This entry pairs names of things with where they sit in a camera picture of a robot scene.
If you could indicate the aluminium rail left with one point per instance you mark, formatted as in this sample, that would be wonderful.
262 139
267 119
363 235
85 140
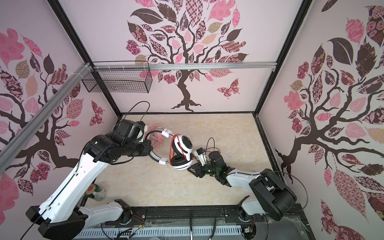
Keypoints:
11 150

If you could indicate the green drink can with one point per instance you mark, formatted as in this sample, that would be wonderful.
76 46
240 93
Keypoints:
96 192

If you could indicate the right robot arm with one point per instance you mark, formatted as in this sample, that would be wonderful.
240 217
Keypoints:
271 196

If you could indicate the black wire basket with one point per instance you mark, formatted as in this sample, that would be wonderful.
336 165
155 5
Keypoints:
119 77

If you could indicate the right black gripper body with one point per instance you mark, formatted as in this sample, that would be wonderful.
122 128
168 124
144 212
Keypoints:
209 169

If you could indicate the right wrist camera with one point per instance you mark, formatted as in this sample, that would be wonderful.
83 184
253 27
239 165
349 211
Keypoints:
200 155

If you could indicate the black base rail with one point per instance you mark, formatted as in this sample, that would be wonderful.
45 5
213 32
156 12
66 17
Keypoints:
293 226

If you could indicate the white cable duct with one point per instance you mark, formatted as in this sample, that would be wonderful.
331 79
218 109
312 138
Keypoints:
162 233

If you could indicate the white black headphones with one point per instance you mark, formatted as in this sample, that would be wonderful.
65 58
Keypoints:
181 154

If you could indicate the aluminium rail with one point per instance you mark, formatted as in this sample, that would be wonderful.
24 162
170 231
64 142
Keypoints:
11 150
198 66

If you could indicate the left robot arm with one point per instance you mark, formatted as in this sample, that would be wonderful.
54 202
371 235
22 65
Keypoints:
60 217

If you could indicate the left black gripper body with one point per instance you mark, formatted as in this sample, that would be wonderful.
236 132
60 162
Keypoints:
137 148

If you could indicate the pink headphones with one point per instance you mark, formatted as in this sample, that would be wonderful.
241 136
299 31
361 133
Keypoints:
157 138

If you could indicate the aluminium rail back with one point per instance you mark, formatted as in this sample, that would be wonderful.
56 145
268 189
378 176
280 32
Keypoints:
198 66

